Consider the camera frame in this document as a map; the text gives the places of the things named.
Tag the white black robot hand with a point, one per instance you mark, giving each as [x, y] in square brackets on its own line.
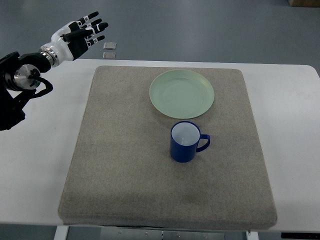
[76, 37]

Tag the blue enamel mug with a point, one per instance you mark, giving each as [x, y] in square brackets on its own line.
[186, 140]

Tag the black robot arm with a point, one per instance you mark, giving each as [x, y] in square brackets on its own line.
[21, 81]

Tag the upper floor socket plate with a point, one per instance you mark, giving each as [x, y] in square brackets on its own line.
[109, 45]

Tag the floor socket plate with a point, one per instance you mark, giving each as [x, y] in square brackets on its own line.
[110, 55]
[109, 45]

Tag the lower floor socket plate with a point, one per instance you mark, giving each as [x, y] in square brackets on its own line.
[110, 55]

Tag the light green plate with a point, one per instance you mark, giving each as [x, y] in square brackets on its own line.
[181, 94]

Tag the beige felt mat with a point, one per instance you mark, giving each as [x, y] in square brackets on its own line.
[121, 173]

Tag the cardboard box corner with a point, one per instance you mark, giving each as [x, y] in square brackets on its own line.
[305, 3]

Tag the black bar under table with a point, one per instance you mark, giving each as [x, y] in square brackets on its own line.
[300, 236]

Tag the metal table frame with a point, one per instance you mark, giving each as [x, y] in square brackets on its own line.
[114, 233]

